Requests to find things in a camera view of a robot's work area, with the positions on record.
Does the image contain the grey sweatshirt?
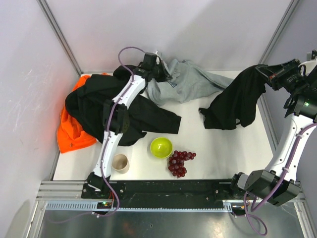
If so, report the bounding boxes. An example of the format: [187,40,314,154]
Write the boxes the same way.
[146,59,233,106]

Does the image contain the small black cloth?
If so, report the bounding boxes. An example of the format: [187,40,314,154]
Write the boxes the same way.
[199,65,266,130]

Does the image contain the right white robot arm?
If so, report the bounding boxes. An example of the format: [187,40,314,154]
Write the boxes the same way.
[232,59,317,211]

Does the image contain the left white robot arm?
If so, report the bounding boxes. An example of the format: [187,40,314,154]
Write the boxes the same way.
[87,52,171,192]

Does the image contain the lime green bowl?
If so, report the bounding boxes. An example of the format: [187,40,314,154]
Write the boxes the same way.
[150,137,173,159]

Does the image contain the red grape bunch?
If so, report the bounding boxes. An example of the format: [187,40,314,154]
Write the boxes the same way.
[167,150,197,179]

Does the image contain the beige cup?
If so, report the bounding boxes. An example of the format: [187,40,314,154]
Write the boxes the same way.
[112,154,130,174]

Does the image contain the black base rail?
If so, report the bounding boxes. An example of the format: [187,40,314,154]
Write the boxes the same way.
[81,179,245,208]

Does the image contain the grey cable duct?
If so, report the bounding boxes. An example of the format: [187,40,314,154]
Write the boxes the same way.
[46,201,245,213]

